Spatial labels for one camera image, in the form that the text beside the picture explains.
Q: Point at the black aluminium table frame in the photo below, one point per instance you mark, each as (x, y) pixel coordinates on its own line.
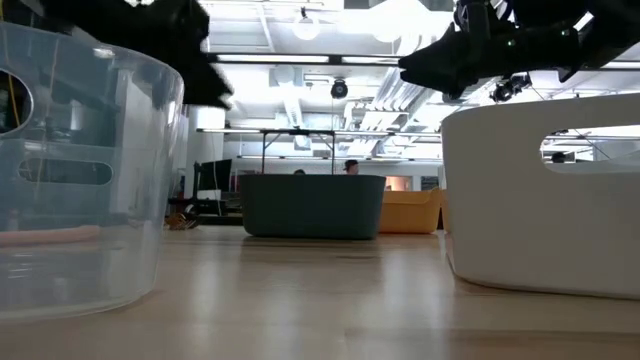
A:
(220, 220)

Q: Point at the orange plastic bin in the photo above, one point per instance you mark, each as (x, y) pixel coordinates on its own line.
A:
(410, 215)

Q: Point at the teal plastic bin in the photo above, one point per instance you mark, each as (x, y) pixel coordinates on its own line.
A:
(310, 207)

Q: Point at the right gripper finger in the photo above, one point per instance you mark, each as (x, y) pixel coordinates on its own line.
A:
(440, 67)

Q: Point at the clear plastic bin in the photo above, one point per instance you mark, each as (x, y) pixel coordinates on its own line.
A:
(75, 280)

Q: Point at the black round ceiling device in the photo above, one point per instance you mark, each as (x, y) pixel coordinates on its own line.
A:
(339, 89)

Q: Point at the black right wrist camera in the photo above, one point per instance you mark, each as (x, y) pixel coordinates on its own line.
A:
(510, 89)

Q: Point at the white globe pendant lamp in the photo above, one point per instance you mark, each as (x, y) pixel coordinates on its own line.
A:
(306, 27)

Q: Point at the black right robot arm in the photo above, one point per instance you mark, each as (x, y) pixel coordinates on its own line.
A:
(615, 30)

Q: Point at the white plastic bin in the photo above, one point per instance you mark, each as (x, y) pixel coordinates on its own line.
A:
(500, 225)

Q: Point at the black folding table frame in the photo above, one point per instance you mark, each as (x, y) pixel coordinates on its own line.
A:
(297, 132)

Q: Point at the black computer monitor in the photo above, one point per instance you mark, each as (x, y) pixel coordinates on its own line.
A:
(215, 175)

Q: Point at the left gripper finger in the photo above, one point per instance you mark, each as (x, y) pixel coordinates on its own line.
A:
(207, 80)

